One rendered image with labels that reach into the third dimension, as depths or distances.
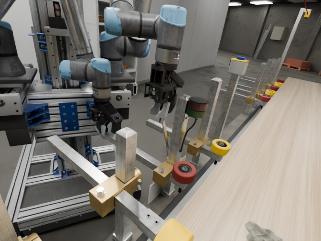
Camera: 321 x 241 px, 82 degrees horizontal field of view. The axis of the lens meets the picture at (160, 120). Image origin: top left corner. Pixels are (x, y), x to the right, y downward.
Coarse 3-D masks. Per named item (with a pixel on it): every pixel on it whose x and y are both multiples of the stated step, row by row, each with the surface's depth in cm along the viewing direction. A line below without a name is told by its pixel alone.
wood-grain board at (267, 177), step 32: (288, 96) 163; (320, 96) 177; (256, 128) 98; (288, 128) 103; (320, 128) 108; (224, 160) 70; (256, 160) 73; (288, 160) 75; (320, 160) 78; (224, 192) 56; (256, 192) 58; (288, 192) 59; (320, 192) 61; (192, 224) 46; (224, 224) 47; (288, 224) 49; (320, 224) 50
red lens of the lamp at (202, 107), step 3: (189, 99) 56; (189, 102) 56; (192, 102) 55; (189, 105) 56; (192, 105) 55; (195, 105) 54; (198, 105) 54; (201, 105) 54; (204, 105) 54; (207, 105) 55; (192, 108) 55; (195, 108) 55; (198, 108) 54; (201, 108) 54; (204, 108) 55
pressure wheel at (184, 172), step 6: (180, 162) 65; (186, 162) 66; (174, 168) 62; (180, 168) 63; (186, 168) 62; (192, 168) 63; (174, 174) 62; (180, 174) 60; (186, 174) 60; (192, 174) 61; (180, 180) 60; (186, 180) 60; (192, 180) 61; (180, 192) 67
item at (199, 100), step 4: (192, 100) 55; (196, 100) 55; (200, 100) 56; (204, 100) 56; (184, 116) 59; (188, 116) 61; (184, 120) 60; (196, 120) 59; (184, 136) 64; (180, 152) 67
